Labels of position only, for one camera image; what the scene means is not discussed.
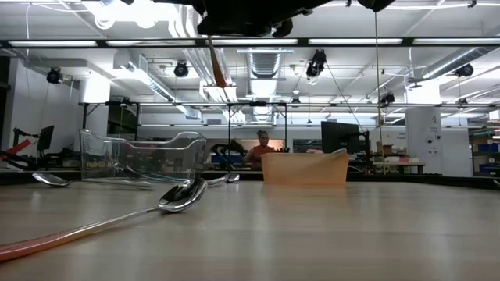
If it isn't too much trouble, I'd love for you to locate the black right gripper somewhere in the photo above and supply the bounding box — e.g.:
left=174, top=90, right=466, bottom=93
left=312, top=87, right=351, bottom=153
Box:
left=356, top=0, right=396, bottom=13

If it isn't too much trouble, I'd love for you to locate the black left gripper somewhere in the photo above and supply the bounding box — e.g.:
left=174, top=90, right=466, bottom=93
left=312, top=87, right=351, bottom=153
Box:
left=196, top=0, right=334, bottom=39

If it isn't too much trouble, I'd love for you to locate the silver spoon orange handle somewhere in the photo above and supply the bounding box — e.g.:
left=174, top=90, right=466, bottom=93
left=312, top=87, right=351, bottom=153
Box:
left=0, top=177, right=209, bottom=263
left=206, top=35, right=228, bottom=90

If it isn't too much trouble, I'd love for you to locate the black spoon teal handle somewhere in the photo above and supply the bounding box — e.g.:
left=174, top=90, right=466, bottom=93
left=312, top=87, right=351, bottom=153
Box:
left=112, top=162, right=188, bottom=183
left=116, top=165, right=192, bottom=184
left=120, top=167, right=192, bottom=184

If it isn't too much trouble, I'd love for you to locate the black overhead beam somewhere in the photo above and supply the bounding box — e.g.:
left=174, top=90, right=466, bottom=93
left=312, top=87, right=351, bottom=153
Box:
left=0, top=37, right=500, bottom=49

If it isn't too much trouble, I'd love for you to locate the person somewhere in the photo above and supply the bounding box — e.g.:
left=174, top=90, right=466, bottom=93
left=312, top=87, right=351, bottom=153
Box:
left=244, top=130, right=277, bottom=171

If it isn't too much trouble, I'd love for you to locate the black computer monitor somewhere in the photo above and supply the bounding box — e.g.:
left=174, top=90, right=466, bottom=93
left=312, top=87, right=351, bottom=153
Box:
left=320, top=120, right=370, bottom=155
left=37, top=124, right=55, bottom=153

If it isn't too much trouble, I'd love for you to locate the blue storage bin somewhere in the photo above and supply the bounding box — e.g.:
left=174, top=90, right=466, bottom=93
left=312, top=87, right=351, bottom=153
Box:
left=210, top=154, right=244, bottom=165

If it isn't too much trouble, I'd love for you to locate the brown cardboard box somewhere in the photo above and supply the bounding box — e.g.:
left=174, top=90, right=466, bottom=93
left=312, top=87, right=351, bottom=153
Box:
left=375, top=140, right=395, bottom=157

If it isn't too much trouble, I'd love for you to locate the background work desk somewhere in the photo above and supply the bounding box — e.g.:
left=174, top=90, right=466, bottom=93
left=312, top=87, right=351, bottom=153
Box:
left=370, top=160, right=427, bottom=175

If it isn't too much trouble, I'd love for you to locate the storage shelving with bins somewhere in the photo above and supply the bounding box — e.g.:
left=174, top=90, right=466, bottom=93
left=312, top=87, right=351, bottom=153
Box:
left=468, top=126, right=500, bottom=176

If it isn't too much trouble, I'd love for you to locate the clear plastic bin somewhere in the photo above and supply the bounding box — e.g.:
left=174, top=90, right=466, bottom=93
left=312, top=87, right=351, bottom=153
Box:
left=79, top=128, right=209, bottom=184

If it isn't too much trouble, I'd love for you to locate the silver ventilation duct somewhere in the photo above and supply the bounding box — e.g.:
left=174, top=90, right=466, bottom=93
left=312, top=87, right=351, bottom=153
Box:
left=248, top=50, right=282, bottom=79
left=421, top=46, right=500, bottom=79

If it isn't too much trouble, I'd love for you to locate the yellow hanging cord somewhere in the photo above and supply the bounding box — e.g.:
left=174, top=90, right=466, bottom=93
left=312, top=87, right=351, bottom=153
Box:
left=373, top=11, right=388, bottom=176

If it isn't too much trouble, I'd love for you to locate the black background workstation frame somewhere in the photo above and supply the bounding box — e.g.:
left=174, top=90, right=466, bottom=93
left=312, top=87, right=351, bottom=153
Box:
left=77, top=100, right=500, bottom=175

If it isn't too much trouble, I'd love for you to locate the black aluminium table frame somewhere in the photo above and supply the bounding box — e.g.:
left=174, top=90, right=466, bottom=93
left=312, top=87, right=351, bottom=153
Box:
left=0, top=169, right=500, bottom=190

